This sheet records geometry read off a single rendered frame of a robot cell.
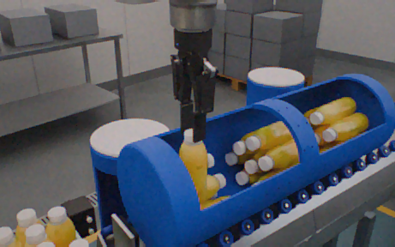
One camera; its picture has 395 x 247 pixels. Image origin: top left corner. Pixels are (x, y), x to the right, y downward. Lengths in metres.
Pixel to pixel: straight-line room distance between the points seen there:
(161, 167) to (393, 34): 5.28
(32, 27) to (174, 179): 2.68
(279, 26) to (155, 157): 3.48
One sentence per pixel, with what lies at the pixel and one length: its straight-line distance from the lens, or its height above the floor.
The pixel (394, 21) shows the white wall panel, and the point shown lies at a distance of 5.87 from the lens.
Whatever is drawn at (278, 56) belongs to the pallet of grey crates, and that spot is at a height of 0.53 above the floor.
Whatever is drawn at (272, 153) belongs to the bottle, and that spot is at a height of 1.12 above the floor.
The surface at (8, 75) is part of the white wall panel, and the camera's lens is 4.16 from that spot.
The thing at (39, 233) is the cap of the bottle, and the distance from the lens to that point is 0.91.
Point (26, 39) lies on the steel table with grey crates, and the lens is 3.35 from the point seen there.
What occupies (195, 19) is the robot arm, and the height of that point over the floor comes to 1.52.
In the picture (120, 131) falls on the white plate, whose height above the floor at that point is 1.04.
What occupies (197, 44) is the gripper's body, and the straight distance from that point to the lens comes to 0.72.
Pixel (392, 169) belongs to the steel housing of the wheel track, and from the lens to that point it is 1.60.
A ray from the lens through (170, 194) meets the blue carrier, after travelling 0.79.
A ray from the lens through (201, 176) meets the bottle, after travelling 0.85.
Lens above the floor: 1.64
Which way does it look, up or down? 26 degrees down
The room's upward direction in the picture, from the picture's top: straight up
